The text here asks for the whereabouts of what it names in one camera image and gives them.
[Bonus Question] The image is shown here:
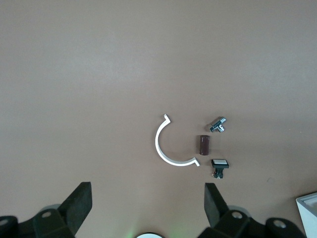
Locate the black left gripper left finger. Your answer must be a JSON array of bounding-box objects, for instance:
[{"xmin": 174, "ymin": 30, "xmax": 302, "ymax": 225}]
[{"xmin": 0, "ymin": 181, "xmax": 93, "ymax": 238}]

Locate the white square push button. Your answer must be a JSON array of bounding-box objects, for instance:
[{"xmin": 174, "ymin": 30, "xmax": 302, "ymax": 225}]
[{"xmin": 210, "ymin": 159, "xmax": 230, "ymax": 179}]

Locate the white half-ring pipe clamp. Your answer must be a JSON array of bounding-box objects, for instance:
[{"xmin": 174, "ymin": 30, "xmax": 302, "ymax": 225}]
[{"xmin": 155, "ymin": 114, "xmax": 200, "ymax": 168}]

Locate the dark red cylinder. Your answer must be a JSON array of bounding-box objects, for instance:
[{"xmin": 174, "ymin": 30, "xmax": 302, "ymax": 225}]
[{"xmin": 197, "ymin": 134, "xmax": 211, "ymax": 157}]

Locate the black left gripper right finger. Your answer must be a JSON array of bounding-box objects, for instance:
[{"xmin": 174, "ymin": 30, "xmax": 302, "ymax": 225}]
[{"xmin": 200, "ymin": 182, "xmax": 307, "ymax": 238}]

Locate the grey divided bin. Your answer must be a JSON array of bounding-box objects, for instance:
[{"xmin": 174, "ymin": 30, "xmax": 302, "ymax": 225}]
[{"xmin": 295, "ymin": 191, "xmax": 317, "ymax": 238}]

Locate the chrome metal tee fitting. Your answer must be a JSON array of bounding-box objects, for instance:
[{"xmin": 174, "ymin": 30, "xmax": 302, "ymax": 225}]
[{"xmin": 206, "ymin": 116, "xmax": 228, "ymax": 134}]

